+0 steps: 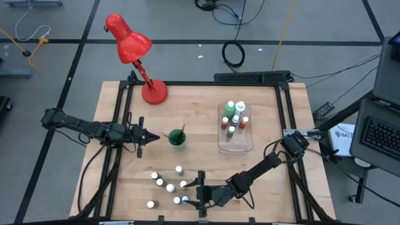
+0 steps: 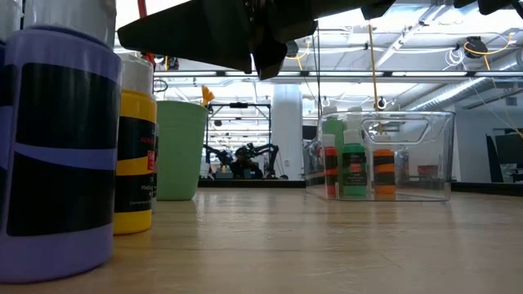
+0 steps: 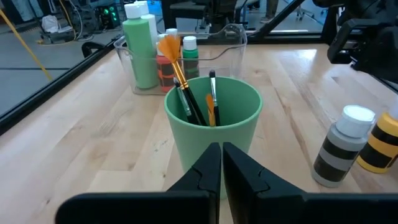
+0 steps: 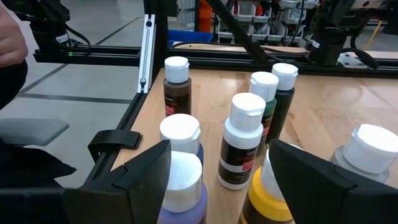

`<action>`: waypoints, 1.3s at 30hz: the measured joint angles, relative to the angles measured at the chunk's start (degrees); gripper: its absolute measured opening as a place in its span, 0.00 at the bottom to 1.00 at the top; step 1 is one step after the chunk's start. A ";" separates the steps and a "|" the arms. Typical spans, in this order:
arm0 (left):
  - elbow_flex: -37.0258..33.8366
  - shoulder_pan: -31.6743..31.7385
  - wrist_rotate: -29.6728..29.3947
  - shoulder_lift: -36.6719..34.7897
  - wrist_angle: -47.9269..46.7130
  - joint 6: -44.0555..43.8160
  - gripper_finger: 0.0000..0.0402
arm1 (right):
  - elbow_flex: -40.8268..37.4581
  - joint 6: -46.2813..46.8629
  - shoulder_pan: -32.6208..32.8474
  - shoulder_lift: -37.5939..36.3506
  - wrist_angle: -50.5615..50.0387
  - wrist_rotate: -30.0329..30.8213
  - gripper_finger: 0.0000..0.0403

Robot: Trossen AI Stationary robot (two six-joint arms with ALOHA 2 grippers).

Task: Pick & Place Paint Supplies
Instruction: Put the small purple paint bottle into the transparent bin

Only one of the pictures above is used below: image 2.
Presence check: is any green plastic cup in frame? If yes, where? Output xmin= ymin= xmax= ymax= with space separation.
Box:
xmin=155 ymin=100 xmax=209 ymax=202

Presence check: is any small yellow paint bottle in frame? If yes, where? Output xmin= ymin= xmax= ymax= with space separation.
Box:
xmin=113 ymin=52 xmax=159 ymax=236

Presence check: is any small green paint bottle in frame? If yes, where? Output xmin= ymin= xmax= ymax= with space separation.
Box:
xmin=342 ymin=129 xmax=368 ymax=200

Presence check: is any white building pillar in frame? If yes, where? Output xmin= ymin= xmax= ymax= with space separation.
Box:
xmin=271 ymin=83 xmax=304 ymax=181

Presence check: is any red box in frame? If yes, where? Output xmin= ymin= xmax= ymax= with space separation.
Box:
xmin=416 ymin=164 xmax=440 ymax=177

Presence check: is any black reel with yellow cable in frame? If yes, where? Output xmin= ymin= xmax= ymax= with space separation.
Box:
xmin=464 ymin=35 xmax=488 ymax=59

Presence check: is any large green paint bottle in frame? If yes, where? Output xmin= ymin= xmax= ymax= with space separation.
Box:
xmin=322 ymin=106 xmax=346 ymax=164

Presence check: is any small red-orange paint bottle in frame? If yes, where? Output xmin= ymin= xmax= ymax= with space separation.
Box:
xmin=322 ymin=133 xmax=339 ymax=200

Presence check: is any small orange paint bottle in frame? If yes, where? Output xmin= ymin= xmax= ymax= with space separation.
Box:
xmin=373 ymin=134 xmax=397 ymax=201

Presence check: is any small purple paint bottle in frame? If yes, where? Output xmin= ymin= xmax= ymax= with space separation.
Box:
xmin=0 ymin=0 xmax=123 ymax=285

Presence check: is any clear plastic bin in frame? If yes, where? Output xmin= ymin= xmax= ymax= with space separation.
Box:
xmin=302 ymin=109 xmax=457 ymax=203

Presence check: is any black computer monitor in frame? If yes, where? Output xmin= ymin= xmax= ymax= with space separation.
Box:
xmin=485 ymin=132 xmax=523 ymax=184

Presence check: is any person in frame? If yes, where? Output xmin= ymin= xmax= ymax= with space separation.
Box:
xmin=230 ymin=147 xmax=262 ymax=180

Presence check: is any silver ventilation duct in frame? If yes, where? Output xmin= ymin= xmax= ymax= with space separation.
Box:
xmin=402 ymin=77 xmax=523 ymax=118

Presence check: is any long yellow hanging cable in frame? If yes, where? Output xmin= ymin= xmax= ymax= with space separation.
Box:
xmin=366 ymin=22 xmax=386 ymax=138

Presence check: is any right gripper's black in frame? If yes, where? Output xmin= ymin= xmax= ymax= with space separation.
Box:
xmin=117 ymin=0 xmax=360 ymax=81

